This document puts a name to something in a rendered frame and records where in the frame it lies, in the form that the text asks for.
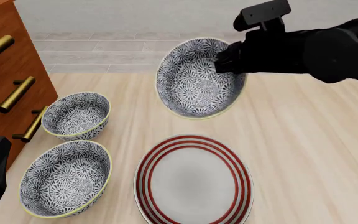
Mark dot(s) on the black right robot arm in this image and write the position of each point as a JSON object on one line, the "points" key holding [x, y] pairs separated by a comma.
{"points": [[334, 51]]}

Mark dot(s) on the small flat plate on stalk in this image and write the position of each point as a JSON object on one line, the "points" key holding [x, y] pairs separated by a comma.
{"points": [[259, 11]]}

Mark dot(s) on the black white patterned bowl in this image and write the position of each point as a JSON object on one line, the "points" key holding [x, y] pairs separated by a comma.
{"points": [[64, 179], [73, 116], [191, 93]]}

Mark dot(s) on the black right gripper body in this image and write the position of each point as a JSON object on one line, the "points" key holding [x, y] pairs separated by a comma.
{"points": [[263, 53]]}

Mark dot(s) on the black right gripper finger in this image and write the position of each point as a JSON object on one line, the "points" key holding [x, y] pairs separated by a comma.
{"points": [[228, 60]]}

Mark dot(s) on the wooden cabinet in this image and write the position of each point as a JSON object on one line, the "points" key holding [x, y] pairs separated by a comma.
{"points": [[8, 65]]}

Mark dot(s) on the white plate with red rings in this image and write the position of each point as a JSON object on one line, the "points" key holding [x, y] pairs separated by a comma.
{"points": [[194, 182]]}

